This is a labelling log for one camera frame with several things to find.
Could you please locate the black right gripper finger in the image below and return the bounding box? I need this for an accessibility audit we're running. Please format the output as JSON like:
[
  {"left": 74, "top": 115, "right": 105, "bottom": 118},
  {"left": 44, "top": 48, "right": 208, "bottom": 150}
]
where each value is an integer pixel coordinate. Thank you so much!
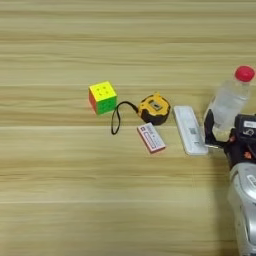
[{"left": 203, "top": 108, "right": 220, "bottom": 145}]

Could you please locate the clear bottle red cap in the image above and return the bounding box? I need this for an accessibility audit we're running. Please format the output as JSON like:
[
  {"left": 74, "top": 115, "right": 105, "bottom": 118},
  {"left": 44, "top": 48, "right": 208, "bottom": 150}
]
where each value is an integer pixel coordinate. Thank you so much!
[{"left": 203, "top": 65, "right": 256, "bottom": 142}]

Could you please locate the small white red box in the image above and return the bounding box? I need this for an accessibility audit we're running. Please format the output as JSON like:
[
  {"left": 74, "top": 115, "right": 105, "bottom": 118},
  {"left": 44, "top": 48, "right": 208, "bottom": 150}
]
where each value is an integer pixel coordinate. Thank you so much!
[{"left": 136, "top": 122, "right": 167, "bottom": 155}]

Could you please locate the yellow black tape measure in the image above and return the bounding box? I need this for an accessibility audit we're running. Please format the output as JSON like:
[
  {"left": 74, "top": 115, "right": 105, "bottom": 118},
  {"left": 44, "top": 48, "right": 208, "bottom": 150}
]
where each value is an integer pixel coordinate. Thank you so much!
[{"left": 110, "top": 92, "right": 172, "bottom": 136}]

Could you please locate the colourful puzzle cube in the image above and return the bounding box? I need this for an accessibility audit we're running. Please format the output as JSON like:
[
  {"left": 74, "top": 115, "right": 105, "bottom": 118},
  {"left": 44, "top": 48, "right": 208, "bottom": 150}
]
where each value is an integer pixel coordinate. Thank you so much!
[{"left": 88, "top": 80, "right": 118, "bottom": 116}]

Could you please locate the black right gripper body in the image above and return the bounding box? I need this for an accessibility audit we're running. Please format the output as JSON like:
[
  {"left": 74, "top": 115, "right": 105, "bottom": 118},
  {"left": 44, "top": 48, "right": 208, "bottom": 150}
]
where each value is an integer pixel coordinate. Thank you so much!
[{"left": 204, "top": 137, "right": 256, "bottom": 170}]

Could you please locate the white rectangular remote device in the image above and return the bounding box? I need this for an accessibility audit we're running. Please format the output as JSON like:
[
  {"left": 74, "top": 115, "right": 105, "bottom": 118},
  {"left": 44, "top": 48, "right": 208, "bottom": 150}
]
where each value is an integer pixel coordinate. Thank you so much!
[{"left": 172, "top": 105, "right": 210, "bottom": 157}]

